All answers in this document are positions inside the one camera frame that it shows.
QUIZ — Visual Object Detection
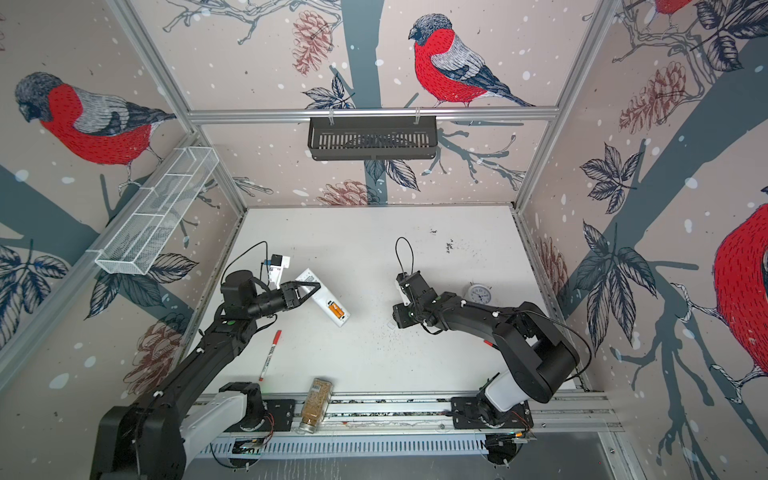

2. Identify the white vented cable duct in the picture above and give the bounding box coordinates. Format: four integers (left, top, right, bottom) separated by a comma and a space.
197, 434, 488, 461

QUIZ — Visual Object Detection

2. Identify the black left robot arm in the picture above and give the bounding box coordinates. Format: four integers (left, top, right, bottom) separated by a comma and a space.
90, 270, 321, 479

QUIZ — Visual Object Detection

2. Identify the black wall basket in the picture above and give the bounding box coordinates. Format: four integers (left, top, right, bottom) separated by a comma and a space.
307, 116, 438, 161

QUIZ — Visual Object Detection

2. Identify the red marker pen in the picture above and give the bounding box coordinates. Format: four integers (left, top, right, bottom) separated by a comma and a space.
258, 330, 282, 382

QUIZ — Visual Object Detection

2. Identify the aluminium frame rail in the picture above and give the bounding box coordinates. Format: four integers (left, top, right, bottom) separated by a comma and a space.
187, 106, 561, 125

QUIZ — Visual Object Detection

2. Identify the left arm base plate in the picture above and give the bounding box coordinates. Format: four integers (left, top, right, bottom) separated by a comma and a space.
226, 399, 296, 433

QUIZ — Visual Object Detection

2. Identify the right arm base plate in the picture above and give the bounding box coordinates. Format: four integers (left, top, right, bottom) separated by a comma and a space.
449, 397, 534, 431

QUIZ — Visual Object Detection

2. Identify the white wire mesh basket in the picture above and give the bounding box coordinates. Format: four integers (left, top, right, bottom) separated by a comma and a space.
95, 146, 219, 275

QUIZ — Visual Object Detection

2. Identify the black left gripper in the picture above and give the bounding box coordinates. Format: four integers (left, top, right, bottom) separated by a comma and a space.
247, 282, 321, 321

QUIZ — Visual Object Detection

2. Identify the orange AAA battery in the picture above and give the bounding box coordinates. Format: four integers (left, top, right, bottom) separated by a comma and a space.
328, 302, 346, 320

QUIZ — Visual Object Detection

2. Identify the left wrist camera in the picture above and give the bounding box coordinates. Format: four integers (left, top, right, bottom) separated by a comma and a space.
266, 254, 290, 287

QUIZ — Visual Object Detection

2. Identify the small white alarm clock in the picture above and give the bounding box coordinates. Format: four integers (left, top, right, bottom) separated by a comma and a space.
466, 284, 492, 305

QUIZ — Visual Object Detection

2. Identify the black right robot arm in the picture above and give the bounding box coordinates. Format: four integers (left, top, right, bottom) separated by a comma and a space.
393, 271, 580, 429

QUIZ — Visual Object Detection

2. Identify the white remote control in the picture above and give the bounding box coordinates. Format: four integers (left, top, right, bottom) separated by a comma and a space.
296, 268, 350, 327

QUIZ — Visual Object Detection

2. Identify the glass spice jar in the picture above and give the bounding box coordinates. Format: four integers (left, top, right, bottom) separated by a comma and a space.
297, 378, 333, 434

